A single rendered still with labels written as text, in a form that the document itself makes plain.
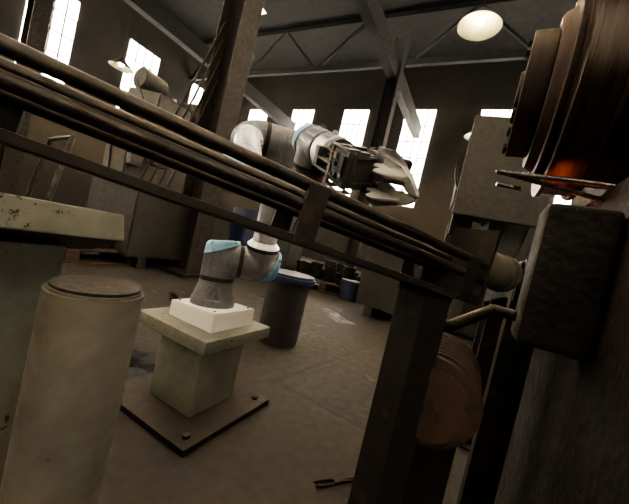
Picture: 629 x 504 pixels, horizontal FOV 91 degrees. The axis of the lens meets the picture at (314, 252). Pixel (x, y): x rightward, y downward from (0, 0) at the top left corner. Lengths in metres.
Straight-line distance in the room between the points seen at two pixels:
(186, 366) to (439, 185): 10.73
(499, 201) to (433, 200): 7.76
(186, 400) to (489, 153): 3.35
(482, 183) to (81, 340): 3.45
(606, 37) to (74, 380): 0.97
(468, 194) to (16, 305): 3.41
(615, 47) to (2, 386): 1.13
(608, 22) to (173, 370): 1.33
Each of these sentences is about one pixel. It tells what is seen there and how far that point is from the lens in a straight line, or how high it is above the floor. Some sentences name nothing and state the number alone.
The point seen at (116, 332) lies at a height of 0.47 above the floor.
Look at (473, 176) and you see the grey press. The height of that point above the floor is 1.66.
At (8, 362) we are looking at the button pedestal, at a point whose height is 0.36.
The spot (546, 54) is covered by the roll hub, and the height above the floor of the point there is 1.13.
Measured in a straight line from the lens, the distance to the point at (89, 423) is 0.55.
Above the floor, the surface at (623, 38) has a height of 1.10.
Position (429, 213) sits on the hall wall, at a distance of 11.18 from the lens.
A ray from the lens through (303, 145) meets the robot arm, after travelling 0.67.
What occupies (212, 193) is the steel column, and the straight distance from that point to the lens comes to 3.54.
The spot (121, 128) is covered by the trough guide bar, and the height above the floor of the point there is 0.69.
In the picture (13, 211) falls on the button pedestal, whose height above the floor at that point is 0.60.
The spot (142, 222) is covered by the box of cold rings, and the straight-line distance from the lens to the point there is 3.43.
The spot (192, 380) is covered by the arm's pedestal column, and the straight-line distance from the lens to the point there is 1.12.
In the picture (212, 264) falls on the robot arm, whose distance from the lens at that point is 1.09.
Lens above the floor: 0.65
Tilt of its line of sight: 2 degrees down
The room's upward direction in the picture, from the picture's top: 13 degrees clockwise
